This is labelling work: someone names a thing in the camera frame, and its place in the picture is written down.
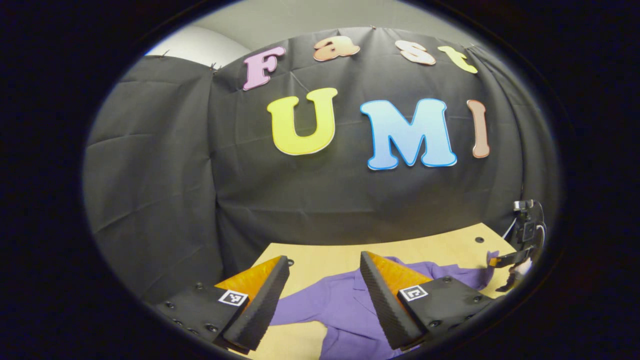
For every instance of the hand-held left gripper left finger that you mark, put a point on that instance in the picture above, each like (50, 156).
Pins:
(265, 305)

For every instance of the purple button shirt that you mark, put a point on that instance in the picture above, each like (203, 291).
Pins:
(345, 305)

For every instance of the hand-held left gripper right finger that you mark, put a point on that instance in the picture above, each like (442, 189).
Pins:
(382, 305)

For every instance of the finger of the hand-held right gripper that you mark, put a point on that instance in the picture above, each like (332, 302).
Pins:
(515, 256)
(510, 281)

